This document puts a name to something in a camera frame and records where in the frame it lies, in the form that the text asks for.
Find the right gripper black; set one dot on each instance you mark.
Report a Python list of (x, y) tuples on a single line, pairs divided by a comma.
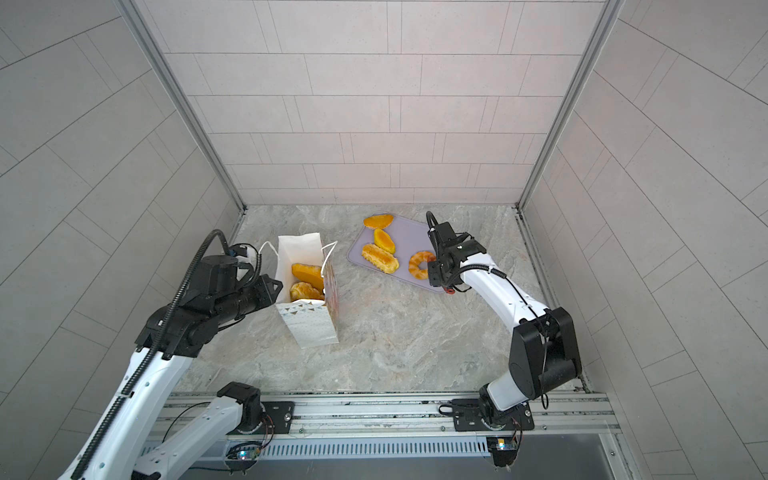
[(433, 277)]

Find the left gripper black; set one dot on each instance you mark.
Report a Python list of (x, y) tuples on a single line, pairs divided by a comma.
[(268, 295)]

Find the striped long bread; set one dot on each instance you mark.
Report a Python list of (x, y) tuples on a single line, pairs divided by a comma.
[(305, 291)]

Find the white cartoon paper bag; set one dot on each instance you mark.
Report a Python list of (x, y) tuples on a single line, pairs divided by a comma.
[(308, 302)]

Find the ring shaped donut bread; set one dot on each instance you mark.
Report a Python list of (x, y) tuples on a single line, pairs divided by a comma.
[(418, 264)]

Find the orange pointed oval bread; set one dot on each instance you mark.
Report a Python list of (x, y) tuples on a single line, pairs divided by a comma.
[(310, 274)]

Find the yellow ridged long bread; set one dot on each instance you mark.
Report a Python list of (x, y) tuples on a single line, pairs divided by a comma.
[(380, 258)]

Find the yellow orange oval bread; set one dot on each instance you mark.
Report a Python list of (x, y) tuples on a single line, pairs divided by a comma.
[(383, 240)]

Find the orange bread top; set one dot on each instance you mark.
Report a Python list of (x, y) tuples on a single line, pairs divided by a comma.
[(381, 221)]

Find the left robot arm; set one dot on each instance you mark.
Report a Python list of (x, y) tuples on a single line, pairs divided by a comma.
[(212, 297)]

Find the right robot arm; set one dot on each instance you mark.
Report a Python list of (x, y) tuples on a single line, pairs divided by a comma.
[(544, 352)]

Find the lilac plastic tray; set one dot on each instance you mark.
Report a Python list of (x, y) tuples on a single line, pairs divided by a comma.
[(410, 237)]

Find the left circuit board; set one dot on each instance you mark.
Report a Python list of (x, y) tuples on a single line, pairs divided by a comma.
[(244, 452)]

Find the circuit board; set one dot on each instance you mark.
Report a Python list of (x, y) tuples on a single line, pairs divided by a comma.
[(503, 450), (244, 452)]

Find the right circuit board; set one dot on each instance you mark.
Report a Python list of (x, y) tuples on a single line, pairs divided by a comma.
[(503, 450)]

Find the aluminium mounting rail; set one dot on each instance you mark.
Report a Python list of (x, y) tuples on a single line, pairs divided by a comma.
[(433, 414)]

